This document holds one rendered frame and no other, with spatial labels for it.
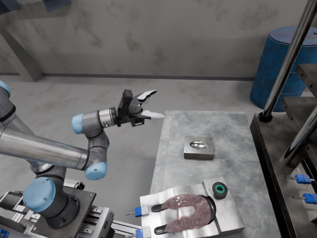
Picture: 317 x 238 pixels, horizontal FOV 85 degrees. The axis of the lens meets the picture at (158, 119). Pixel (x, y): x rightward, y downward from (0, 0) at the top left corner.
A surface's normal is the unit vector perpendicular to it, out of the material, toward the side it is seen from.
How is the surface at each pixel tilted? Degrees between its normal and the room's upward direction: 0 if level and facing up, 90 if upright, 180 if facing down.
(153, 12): 90
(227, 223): 0
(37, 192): 8
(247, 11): 90
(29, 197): 8
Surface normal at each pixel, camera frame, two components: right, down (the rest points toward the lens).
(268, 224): -0.11, -0.71
